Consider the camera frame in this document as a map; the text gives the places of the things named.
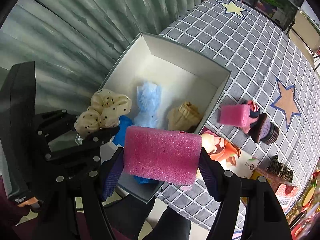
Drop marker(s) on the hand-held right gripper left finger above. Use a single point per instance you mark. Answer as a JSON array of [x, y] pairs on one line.
[[111, 180]]

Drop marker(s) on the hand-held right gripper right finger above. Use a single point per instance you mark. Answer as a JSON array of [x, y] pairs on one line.
[[210, 180]]

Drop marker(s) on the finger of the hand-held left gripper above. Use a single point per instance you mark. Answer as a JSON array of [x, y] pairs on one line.
[[57, 120], [100, 136]]

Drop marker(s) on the blue shoe cover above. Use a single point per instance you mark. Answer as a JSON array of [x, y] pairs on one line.
[[123, 130], [143, 180]]

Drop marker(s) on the cream polka dot scrunchie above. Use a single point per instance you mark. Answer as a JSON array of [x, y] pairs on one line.
[[105, 110]]

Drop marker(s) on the long pink foam block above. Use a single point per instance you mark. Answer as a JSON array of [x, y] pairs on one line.
[[162, 155]]

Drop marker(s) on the light blue fluffy toy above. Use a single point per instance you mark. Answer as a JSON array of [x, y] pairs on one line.
[[148, 105]]

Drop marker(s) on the short pink foam block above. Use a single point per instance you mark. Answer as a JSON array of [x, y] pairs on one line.
[[233, 115]]

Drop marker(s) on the leopard print scrunchie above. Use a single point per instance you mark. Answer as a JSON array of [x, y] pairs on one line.
[[281, 170]]

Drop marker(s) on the brown purple striped sock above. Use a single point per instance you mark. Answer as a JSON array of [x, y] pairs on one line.
[[267, 130]]

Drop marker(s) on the pink knit sock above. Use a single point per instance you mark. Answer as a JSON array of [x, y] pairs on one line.
[[252, 110]]

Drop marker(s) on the white cardboard box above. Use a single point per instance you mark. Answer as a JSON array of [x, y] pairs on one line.
[[180, 80]]

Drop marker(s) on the person's left hand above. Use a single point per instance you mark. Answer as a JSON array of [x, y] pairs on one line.
[[25, 202]]

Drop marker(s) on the floral tissue pack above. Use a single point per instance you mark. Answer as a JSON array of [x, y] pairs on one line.
[[225, 152]]

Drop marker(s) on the person's dark trousers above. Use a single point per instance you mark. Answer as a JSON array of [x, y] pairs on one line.
[[170, 225]]

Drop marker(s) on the red and yellow carton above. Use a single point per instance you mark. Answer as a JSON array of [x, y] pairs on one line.
[[285, 192]]

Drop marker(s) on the pile of colourful toys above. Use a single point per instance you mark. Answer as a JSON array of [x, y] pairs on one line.
[[310, 197]]

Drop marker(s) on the grey checked star tablecloth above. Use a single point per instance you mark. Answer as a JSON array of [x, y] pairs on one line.
[[250, 55]]

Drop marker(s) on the folding chair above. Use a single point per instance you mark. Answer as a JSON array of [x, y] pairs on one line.
[[303, 27]]

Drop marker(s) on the dark display shelf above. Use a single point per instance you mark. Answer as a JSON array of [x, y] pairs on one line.
[[272, 0]]

